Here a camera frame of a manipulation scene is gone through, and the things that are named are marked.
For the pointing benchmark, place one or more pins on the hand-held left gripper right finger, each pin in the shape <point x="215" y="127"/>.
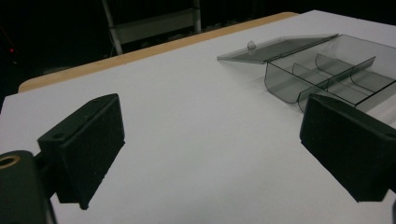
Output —
<point x="348" y="146"/>

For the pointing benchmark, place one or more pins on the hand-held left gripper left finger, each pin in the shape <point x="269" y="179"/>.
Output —
<point x="84" y="149"/>

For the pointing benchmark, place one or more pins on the clear grey compartment box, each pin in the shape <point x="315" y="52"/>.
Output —
<point x="320" y="68"/>

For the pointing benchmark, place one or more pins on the metal stand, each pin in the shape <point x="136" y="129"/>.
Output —
<point x="152" y="26"/>

